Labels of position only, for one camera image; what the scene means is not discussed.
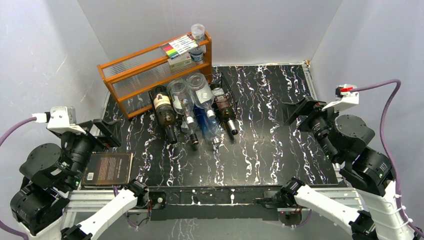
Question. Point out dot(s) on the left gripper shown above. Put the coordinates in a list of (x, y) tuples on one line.
[(112, 130)]

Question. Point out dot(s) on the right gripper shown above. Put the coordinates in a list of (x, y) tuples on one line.
[(290, 110)]

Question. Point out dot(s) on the dark green wine bottle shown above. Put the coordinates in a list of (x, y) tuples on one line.
[(164, 112)]

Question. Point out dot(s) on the olive green wine bottle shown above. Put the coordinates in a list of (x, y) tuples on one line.
[(225, 110)]

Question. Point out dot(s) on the clear whisky bottle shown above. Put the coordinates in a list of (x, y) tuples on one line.
[(190, 131)]

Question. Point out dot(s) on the clear bottle white cap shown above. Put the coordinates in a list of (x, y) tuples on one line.
[(182, 101)]

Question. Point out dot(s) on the blue glass bottle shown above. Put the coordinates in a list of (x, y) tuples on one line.
[(210, 128)]

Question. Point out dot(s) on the small clear bottle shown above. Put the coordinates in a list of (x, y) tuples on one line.
[(202, 94)]

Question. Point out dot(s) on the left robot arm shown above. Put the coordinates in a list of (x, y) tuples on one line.
[(52, 170)]

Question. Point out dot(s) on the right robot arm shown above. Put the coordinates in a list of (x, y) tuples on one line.
[(344, 139)]

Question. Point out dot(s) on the dark book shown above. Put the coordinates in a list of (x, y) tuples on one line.
[(107, 170)]

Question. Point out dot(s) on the orange wooden shelf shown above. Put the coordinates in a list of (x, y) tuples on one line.
[(130, 78)]

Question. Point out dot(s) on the marker pen set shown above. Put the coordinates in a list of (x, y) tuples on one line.
[(179, 46)]

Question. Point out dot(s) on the white cardboard box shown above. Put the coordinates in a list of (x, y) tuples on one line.
[(180, 61)]

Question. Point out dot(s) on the blue label jar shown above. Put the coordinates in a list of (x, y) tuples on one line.
[(197, 54)]

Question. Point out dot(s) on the clear plastic jar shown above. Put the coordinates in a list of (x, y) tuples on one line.
[(198, 31)]

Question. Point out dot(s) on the black wire wine rack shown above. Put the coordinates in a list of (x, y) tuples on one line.
[(182, 95)]

